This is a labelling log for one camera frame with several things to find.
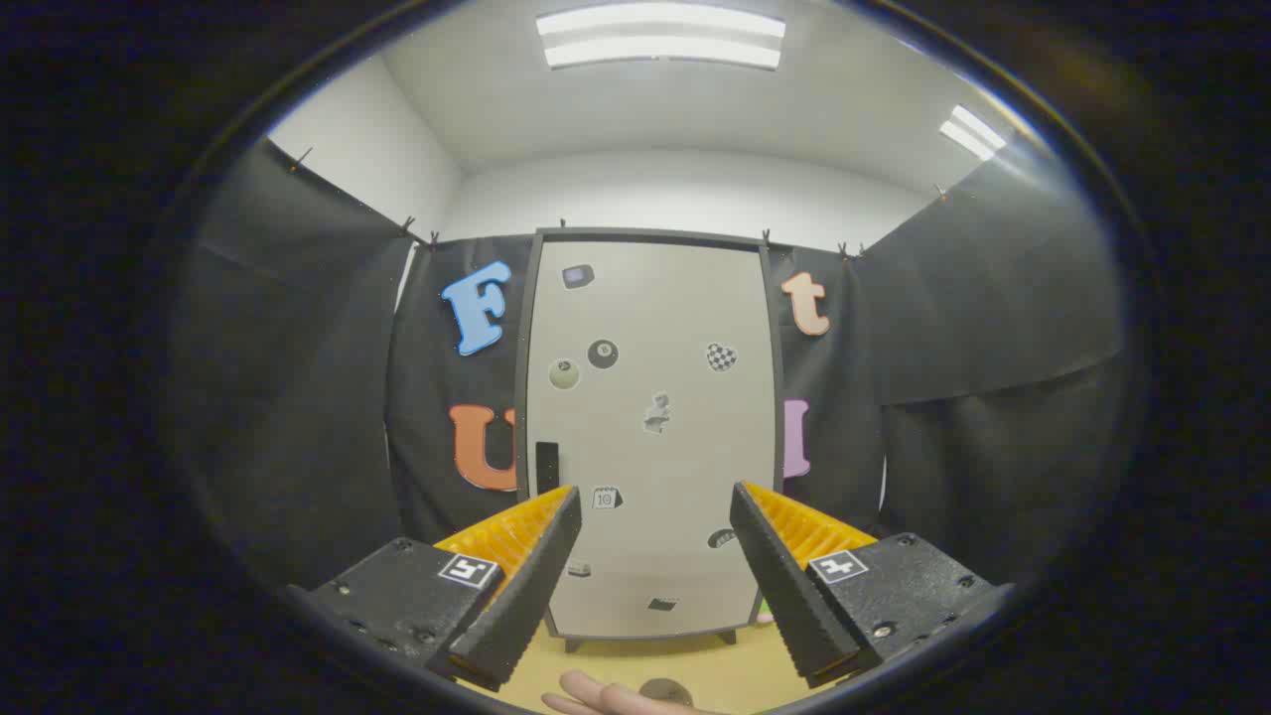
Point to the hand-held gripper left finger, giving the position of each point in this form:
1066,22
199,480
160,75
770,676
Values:
516,606

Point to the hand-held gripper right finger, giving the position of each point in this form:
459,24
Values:
794,606

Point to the grey shoe cabinet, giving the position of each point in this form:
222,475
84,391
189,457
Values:
520,397

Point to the black backdrop cloth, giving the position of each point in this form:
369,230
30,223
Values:
298,397

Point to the small ceiling light panel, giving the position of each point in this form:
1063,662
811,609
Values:
973,132

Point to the large ceiling light panel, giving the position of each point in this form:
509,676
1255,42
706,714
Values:
660,35

